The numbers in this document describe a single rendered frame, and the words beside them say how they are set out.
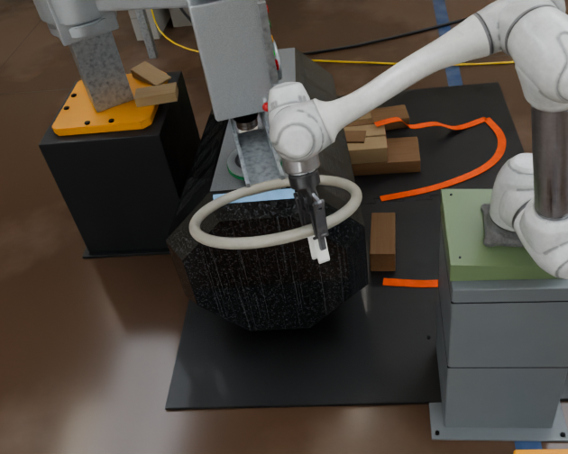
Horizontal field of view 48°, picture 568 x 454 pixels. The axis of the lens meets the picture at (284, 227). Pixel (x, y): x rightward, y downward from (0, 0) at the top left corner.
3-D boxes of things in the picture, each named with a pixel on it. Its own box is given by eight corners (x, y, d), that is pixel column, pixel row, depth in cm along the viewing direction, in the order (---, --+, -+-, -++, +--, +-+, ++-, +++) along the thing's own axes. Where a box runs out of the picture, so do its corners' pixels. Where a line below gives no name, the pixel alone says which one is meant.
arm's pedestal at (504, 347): (542, 334, 274) (572, 189, 221) (570, 442, 237) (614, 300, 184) (423, 335, 282) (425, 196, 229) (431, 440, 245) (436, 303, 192)
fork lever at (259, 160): (213, 92, 252) (210, 81, 249) (261, 82, 253) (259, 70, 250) (237, 199, 201) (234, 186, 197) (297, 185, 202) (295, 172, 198)
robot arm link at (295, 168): (306, 140, 158) (311, 164, 160) (273, 150, 156) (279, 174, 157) (323, 144, 150) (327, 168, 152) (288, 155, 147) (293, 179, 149)
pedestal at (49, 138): (83, 258, 350) (29, 149, 301) (114, 184, 399) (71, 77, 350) (200, 252, 341) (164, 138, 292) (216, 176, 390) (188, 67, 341)
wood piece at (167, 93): (136, 108, 308) (134, 99, 305) (138, 97, 315) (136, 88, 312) (177, 101, 307) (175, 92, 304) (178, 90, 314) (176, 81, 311)
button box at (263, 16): (267, 74, 222) (252, -6, 203) (274, 72, 222) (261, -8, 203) (270, 85, 216) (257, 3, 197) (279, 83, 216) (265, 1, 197)
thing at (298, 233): (190, 206, 201) (188, 197, 200) (341, 171, 204) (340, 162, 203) (189, 267, 156) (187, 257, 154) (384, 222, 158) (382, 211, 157)
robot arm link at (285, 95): (275, 147, 158) (276, 158, 146) (261, 85, 153) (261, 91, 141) (318, 138, 158) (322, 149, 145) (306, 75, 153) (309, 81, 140)
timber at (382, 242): (395, 271, 310) (394, 254, 302) (370, 271, 313) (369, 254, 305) (395, 229, 332) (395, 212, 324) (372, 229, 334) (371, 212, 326)
